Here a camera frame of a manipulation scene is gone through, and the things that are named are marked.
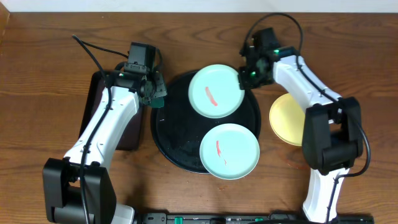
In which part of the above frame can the black rectangular tray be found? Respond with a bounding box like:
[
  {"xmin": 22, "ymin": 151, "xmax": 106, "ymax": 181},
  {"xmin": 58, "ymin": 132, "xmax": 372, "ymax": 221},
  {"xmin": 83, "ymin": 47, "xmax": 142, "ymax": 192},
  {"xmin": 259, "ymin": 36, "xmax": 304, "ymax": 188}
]
[{"xmin": 79, "ymin": 72, "xmax": 144, "ymax": 151}]

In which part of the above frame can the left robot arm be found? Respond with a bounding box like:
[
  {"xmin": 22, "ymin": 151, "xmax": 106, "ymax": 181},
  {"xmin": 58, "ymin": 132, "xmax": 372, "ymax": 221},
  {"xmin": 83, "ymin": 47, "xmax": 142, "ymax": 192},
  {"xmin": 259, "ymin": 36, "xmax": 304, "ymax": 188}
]
[{"xmin": 42, "ymin": 70, "xmax": 167, "ymax": 224}]

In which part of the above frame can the round black tray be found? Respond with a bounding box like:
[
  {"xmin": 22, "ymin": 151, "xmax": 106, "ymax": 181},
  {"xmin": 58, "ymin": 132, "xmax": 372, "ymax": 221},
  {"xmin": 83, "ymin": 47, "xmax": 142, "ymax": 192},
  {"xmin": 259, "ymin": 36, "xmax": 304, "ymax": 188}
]
[{"xmin": 150, "ymin": 70, "xmax": 261, "ymax": 174}]

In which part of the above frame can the light blue plate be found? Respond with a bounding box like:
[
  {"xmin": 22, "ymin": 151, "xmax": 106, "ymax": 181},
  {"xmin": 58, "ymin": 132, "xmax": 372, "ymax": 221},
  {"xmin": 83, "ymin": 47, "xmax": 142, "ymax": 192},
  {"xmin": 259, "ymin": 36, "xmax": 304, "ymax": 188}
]
[
  {"xmin": 188, "ymin": 64, "xmax": 245, "ymax": 119},
  {"xmin": 199, "ymin": 123, "xmax": 260, "ymax": 180}
]

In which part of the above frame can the yellow plate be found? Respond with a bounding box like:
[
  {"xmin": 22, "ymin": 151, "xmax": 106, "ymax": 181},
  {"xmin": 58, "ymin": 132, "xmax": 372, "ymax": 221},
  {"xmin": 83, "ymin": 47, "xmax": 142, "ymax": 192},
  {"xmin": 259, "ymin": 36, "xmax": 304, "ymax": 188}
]
[{"xmin": 269, "ymin": 93, "xmax": 305, "ymax": 147}]

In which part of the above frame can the green scrubbing sponge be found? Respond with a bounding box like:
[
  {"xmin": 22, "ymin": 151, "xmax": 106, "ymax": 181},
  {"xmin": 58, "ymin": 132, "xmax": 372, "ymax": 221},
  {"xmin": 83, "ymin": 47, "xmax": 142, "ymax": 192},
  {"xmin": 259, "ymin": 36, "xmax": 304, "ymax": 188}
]
[{"xmin": 149, "ymin": 97, "xmax": 164, "ymax": 108}]

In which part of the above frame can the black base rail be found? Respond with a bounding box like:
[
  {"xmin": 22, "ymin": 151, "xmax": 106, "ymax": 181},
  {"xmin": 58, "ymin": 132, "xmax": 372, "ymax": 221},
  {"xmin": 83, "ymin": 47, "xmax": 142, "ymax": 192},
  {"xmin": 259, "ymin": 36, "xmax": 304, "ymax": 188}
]
[{"xmin": 136, "ymin": 212, "xmax": 376, "ymax": 224}]

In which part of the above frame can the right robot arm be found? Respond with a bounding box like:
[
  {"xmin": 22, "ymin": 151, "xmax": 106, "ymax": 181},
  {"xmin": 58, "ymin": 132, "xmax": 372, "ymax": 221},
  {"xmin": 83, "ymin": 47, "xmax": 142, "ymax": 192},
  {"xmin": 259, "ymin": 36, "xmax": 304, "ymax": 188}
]
[{"xmin": 239, "ymin": 44, "xmax": 369, "ymax": 223}]

